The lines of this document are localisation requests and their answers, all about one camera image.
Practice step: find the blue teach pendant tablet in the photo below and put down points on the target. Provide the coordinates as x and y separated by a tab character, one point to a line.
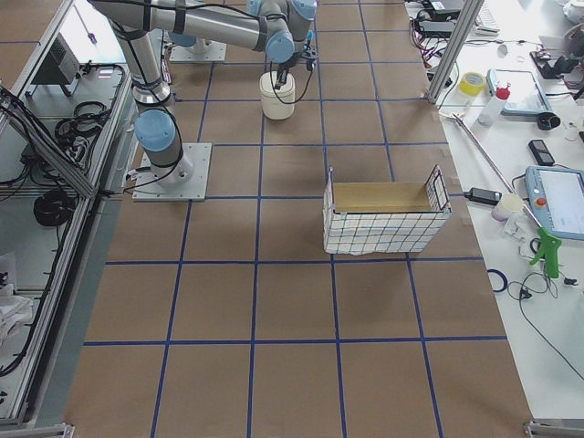
556	199

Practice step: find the yellow tape roll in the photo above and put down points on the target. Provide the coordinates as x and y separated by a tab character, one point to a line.
472	83

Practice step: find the white bottle red cap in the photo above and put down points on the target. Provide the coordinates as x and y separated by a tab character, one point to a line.
494	106

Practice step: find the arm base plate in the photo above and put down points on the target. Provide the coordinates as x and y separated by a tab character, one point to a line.
188	181
199	53

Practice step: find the blue tape roll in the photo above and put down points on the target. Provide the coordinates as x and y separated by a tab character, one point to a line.
498	280

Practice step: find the green handled grabber tool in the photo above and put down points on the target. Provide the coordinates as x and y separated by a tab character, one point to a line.
548	243

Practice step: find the grid patterned cardboard box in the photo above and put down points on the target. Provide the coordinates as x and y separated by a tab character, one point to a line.
362	218

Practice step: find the aluminium frame post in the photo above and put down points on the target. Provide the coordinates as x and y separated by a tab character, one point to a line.
462	28

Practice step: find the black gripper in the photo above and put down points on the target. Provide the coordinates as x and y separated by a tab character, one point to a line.
283	72

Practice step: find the black power adapter brick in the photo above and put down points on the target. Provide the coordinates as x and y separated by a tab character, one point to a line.
483	196

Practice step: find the cream white trash can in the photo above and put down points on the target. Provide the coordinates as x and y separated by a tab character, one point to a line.
277	100

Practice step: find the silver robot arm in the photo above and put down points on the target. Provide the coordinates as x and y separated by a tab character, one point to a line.
297	12
279	29

